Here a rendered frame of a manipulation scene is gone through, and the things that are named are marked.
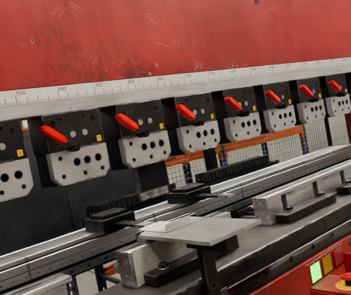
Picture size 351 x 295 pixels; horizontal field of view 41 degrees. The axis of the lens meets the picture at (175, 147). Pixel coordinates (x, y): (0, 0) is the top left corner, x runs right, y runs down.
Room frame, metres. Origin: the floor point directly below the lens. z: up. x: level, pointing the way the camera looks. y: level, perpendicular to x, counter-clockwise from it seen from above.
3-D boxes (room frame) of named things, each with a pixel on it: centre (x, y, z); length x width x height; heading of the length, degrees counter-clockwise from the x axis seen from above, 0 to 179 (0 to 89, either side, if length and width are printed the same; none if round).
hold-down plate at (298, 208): (1.62, -0.42, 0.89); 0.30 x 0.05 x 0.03; 131
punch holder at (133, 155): (1.25, 0.10, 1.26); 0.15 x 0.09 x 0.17; 131
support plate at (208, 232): (1.15, -0.02, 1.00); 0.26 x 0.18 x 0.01; 41
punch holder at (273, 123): (1.64, -0.36, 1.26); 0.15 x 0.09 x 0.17; 131
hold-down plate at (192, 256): (1.25, 0.01, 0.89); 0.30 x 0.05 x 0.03; 131
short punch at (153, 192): (1.27, 0.08, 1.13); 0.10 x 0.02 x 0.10; 131
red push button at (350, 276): (1.16, -0.37, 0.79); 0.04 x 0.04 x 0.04
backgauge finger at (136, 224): (1.38, 0.19, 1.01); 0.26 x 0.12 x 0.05; 41
